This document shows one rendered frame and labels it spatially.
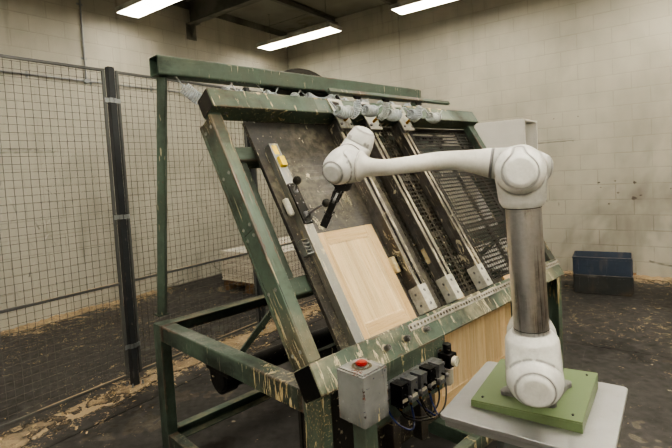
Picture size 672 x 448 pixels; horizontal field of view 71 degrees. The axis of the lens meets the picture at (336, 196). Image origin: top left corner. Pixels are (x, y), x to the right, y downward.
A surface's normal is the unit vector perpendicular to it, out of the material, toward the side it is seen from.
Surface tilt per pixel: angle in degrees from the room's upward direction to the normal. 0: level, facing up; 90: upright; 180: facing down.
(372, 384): 90
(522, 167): 87
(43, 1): 90
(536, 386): 99
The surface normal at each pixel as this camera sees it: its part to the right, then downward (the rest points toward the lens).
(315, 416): -0.72, 0.07
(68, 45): 0.81, -0.02
